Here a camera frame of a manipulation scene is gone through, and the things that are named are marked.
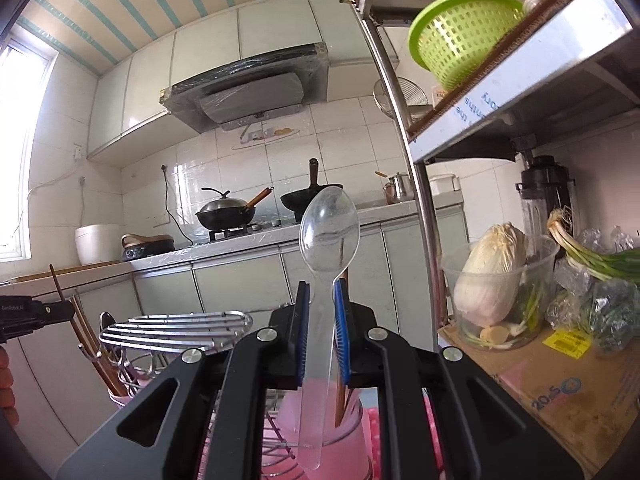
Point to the cardboard box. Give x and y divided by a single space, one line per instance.
550 400

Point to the window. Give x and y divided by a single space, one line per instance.
20 135

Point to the pale upper wall cabinets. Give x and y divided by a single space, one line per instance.
140 90

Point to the stainless steel kettle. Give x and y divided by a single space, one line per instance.
397 187

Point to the clear plastic container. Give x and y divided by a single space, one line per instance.
547 265

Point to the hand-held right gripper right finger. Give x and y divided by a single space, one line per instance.
341 330

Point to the clear plastic spoon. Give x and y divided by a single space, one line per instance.
327 230

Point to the small pink utensil cup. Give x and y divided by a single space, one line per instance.
122 400

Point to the black wok with lid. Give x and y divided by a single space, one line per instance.
220 212

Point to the glass wall shelf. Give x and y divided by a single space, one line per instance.
265 141

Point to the black induction cooker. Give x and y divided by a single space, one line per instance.
145 252

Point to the black blender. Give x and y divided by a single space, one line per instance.
542 185

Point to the light wooden chopstick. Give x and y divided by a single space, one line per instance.
87 335
100 355

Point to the cardboard shelf liner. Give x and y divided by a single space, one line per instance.
500 95

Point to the dark wooden chopstick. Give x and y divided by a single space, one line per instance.
55 282
340 405

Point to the green onions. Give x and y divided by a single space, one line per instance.
600 262

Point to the white rice cooker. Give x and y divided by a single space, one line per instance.
97 245

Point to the person's left hand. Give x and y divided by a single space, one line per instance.
5 375

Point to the black range hood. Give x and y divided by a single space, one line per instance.
240 90

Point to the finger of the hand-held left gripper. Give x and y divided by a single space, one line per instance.
57 311

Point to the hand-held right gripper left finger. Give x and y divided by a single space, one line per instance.
302 330

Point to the plastic bag of greens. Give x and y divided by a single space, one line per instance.
610 310

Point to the green plastic basket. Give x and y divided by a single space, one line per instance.
460 40

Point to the stainless steel shelf rack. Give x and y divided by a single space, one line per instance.
425 210

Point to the gas stove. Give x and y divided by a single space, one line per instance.
225 234

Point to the napa cabbage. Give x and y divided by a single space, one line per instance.
490 270

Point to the ginger piece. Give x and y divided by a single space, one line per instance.
495 334

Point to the white lidded container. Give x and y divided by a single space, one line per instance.
445 185

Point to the large pink utensil cup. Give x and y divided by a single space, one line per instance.
350 440

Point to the pale lower kitchen cabinets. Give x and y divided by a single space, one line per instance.
240 280

